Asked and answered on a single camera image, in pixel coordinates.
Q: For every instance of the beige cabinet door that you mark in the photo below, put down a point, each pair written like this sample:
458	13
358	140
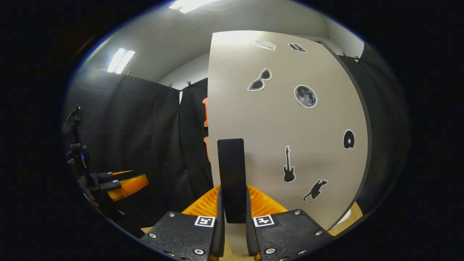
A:
272	127

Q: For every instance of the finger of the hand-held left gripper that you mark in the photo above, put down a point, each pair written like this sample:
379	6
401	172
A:
108	174
127	186

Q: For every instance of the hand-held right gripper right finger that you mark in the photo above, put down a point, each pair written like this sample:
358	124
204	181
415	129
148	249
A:
251	235

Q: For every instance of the black clamp stand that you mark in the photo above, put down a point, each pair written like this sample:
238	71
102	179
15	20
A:
76	152

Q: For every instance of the long ceiling light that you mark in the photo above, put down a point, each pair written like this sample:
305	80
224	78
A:
121	61
190	5

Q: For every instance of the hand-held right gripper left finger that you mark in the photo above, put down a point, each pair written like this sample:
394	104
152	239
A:
219	232

